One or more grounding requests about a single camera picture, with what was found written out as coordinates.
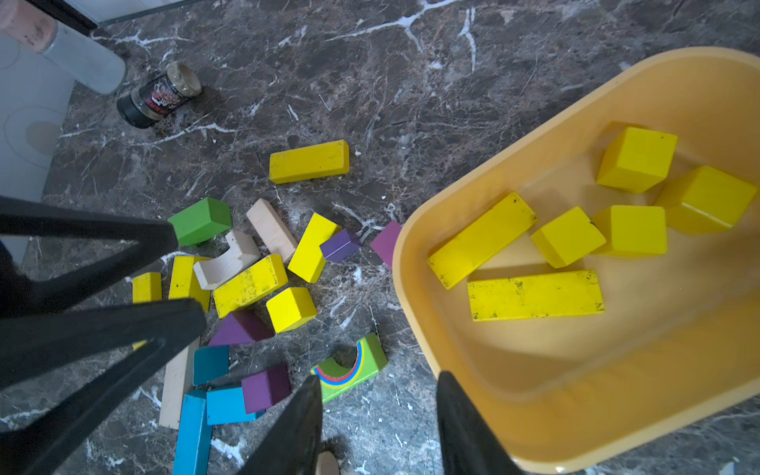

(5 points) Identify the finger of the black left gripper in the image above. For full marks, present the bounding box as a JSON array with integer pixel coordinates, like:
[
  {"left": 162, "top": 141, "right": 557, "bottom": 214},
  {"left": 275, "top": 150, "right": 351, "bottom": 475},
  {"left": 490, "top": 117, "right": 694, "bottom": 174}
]
[
  {"left": 1, "top": 197, "right": 178, "bottom": 318},
  {"left": 1, "top": 299, "right": 207, "bottom": 474}
]

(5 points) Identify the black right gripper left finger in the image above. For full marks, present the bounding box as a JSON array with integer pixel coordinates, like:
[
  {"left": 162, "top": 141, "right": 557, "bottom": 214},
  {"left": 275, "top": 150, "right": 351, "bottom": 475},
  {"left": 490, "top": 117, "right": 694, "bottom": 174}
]
[{"left": 239, "top": 375, "right": 323, "bottom": 474}]

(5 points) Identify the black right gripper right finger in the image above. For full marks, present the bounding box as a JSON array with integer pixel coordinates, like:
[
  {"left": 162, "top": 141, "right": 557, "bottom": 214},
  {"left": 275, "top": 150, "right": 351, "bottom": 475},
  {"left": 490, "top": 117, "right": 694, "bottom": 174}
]
[{"left": 437, "top": 371, "right": 524, "bottom": 475}]

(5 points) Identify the yellow cube block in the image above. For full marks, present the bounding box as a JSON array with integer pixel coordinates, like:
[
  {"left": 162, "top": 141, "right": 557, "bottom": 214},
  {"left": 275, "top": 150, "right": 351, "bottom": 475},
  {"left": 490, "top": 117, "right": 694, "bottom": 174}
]
[
  {"left": 654, "top": 165, "right": 758, "bottom": 236},
  {"left": 266, "top": 287, "right": 318, "bottom": 334},
  {"left": 530, "top": 207, "right": 607, "bottom": 268},
  {"left": 596, "top": 127, "right": 679, "bottom": 194},
  {"left": 592, "top": 205, "right": 668, "bottom": 257},
  {"left": 168, "top": 256, "right": 211, "bottom": 312}
]

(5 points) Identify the natural wood cylinder block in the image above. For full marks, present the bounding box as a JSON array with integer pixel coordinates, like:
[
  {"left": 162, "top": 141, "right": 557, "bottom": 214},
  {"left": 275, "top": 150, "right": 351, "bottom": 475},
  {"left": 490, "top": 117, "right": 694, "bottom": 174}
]
[{"left": 315, "top": 451, "right": 340, "bottom": 475}]

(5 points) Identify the yellow block left short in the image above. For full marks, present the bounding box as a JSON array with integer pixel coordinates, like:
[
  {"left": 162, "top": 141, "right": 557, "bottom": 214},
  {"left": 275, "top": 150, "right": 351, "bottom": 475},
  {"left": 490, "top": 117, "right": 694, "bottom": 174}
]
[{"left": 131, "top": 271, "right": 163, "bottom": 352}]

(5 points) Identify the green rectangular block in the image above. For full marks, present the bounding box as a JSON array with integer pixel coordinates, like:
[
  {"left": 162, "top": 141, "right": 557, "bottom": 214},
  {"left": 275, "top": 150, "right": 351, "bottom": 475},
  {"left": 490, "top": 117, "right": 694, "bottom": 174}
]
[{"left": 168, "top": 198, "right": 233, "bottom": 247}]

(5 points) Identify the purple cube block near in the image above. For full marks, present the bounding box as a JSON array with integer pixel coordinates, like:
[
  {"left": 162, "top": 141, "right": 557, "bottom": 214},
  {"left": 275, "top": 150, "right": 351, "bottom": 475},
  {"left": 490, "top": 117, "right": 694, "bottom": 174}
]
[{"left": 241, "top": 363, "right": 292, "bottom": 414}]

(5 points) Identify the purple cube block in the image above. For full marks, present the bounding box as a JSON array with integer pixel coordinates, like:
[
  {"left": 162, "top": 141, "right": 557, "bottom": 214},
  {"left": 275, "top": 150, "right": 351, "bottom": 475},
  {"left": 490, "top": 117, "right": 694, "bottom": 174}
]
[
  {"left": 370, "top": 220, "right": 402, "bottom": 268},
  {"left": 241, "top": 363, "right": 292, "bottom": 414}
]

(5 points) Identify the teal block right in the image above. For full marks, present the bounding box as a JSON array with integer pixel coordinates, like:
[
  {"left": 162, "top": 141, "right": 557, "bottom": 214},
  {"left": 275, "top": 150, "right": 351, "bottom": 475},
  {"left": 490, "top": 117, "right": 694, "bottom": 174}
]
[{"left": 206, "top": 386, "right": 265, "bottom": 426}]

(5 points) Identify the green rainbow arch block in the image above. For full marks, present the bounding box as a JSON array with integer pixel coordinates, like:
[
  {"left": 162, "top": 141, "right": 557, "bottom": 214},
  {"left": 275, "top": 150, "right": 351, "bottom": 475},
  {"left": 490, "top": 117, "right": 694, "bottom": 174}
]
[{"left": 311, "top": 334, "right": 388, "bottom": 404}]

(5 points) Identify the natural wood arch block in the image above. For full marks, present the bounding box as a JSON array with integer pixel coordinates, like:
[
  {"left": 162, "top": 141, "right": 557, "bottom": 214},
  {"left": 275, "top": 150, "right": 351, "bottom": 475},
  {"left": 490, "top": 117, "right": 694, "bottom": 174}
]
[{"left": 193, "top": 231, "right": 261, "bottom": 291}]

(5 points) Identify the long teal block front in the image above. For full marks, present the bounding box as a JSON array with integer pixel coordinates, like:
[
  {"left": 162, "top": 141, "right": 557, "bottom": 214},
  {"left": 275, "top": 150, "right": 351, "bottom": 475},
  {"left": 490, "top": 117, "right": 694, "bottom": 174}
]
[{"left": 172, "top": 390, "right": 212, "bottom": 475}]

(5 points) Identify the teal block left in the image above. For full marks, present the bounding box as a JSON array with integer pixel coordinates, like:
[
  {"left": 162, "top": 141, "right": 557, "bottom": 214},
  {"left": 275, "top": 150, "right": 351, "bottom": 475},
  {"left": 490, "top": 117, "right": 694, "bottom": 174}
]
[{"left": 193, "top": 346, "right": 230, "bottom": 386}]

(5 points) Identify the long speckled yellow block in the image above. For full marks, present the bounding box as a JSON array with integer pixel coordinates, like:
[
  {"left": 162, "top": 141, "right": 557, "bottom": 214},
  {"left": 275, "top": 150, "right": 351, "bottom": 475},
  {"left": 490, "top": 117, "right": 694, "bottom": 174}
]
[{"left": 213, "top": 255, "right": 288, "bottom": 319}]

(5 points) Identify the natural wood rectangular block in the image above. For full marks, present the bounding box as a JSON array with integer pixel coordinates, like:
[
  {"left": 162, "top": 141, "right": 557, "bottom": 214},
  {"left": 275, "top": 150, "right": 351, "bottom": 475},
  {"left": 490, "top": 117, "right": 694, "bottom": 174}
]
[{"left": 247, "top": 198, "right": 298, "bottom": 263}]

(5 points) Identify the purple triangle block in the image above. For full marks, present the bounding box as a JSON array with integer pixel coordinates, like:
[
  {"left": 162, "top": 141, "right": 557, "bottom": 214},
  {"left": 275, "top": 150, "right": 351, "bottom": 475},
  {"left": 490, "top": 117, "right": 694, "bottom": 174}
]
[{"left": 208, "top": 311, "right": 275, "bottom": 348}]

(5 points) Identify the long natural wood block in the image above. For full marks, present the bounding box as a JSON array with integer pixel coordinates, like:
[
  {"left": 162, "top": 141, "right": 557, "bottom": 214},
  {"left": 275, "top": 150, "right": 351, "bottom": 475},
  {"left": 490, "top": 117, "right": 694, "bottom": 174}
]
[{"left": 158, "top": 338, "right": 200, "bottom": 429}]

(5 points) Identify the yellow cube block beside pyramid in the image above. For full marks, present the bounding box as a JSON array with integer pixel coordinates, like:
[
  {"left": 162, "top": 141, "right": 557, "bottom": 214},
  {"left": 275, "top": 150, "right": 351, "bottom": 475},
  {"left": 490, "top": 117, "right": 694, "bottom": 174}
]
[{"left": 266, "top": 287, "right": 318, "bottom": 334}]

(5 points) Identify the black spice jar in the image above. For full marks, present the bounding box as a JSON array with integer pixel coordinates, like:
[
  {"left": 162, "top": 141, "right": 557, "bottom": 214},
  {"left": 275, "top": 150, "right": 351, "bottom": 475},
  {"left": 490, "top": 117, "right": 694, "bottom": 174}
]
[{"left": 117, "top": 61, "right": 202, "bottom": 129}]

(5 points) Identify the clear bottle pink cap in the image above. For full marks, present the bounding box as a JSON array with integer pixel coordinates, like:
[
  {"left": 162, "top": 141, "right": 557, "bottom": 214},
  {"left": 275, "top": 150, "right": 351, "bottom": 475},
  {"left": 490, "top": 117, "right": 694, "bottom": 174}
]
[{"left": 1, "top": 0, "right": 127, "bottom": 95}]

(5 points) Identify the small purple block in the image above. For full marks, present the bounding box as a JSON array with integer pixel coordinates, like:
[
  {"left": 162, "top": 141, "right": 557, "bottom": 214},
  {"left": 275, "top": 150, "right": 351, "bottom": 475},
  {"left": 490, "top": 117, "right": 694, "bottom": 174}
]
[{"left": 320, "top": 229, "right": 361, "bottom": 262}]

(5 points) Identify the purple cube block far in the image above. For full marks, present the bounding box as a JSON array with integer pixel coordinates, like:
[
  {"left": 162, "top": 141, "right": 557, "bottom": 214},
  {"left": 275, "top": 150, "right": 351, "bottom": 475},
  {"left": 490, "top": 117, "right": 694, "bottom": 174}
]
[{"left": 370, "top": 220, "right": 402, "bottom": 268}]

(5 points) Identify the yellow plastic tray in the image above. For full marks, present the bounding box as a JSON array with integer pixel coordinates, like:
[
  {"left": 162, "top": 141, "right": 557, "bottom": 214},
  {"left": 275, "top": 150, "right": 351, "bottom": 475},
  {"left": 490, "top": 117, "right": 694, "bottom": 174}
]
[{"left": 393, "top": 47, "right": 759, "bottom": 474}]

